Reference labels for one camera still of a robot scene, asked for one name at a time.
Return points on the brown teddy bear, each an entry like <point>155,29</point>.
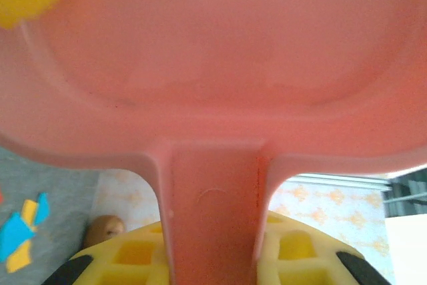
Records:
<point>103,230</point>

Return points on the pink plastic dustpan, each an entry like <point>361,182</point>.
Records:
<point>213,64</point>

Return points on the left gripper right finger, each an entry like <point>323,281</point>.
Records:
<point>300,258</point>

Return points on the aluminium frame post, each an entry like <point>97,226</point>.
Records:
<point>333,183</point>

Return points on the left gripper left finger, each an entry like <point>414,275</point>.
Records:
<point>133,258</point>

